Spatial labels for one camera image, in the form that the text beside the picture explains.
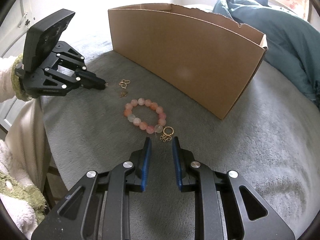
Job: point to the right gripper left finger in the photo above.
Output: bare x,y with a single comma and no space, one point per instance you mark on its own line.
97,206

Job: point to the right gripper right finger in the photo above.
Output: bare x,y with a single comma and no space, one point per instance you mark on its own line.
226,205

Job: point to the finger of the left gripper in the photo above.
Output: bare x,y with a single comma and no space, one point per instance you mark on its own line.
89,80

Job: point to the white fluffy sleeve right forearm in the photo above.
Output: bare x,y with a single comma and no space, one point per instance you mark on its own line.
23,201

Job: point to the gold butterfly outline charm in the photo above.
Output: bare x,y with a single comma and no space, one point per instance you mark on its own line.
124,83

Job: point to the small gold butterfly charm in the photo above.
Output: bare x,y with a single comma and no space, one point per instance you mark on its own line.
123,94

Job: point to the grey bed blanket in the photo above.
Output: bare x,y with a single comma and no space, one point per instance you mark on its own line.
270,137

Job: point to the brown cardboard box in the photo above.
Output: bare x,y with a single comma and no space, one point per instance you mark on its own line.
207,56

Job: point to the teal duvet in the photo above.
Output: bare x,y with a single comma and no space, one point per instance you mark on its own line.
293,43

